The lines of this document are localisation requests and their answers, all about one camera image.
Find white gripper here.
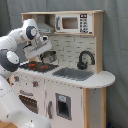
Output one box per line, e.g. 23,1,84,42
23,36,52,59

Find small metal pot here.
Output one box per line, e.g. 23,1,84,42
43,51,57,63

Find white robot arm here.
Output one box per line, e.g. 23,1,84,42
0,19,52,79

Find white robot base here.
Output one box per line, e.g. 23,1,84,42
0,76,51,128

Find wooden toy kitchen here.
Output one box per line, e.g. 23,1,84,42
10,10,115,128

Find grey range hood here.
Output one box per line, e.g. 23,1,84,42
37,15,54,33

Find black stovetop red burners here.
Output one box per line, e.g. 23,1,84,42
20,61,57,73

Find toy microwave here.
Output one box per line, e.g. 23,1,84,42
56,14,93,34

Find right red stove knob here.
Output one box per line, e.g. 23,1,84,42
32,81,39,87

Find red stove knob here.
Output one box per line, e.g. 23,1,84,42
13,75,20,83
32,81,39,87

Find left red stove knob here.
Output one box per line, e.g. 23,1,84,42
13,75,20,83

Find black toy faucet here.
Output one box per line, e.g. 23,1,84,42
77,50,95,70

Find grey toy sink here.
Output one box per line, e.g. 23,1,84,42
52,67,93,81

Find toy oven door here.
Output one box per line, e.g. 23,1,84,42
19,93,39,113

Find grey ice dispenser panel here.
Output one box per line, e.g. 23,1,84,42
55,93,72,120

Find grey cabinet door handle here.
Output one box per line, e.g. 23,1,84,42
48,101,52,119

